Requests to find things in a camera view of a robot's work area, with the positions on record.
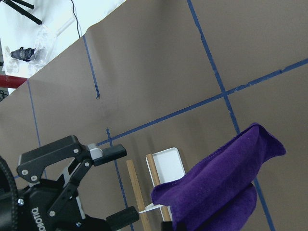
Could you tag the crumpled clear plastic wrap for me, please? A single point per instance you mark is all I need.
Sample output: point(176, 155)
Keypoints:
point(44, 43)

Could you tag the white wooden towel rack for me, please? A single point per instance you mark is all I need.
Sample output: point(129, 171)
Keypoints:
point(164, 166)

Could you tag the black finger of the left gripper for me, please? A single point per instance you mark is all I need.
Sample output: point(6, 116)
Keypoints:
point(32, 164)
point(124, 217)

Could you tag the black tripod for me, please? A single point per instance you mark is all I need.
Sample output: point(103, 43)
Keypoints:
point(16, 5)

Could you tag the purple towel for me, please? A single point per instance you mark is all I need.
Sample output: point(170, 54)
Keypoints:
point(218, 194)

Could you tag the red cylinder tube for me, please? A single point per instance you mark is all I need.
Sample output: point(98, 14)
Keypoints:
point(7, 81)

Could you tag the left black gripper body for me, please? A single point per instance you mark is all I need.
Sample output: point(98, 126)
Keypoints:
point(28, 210)

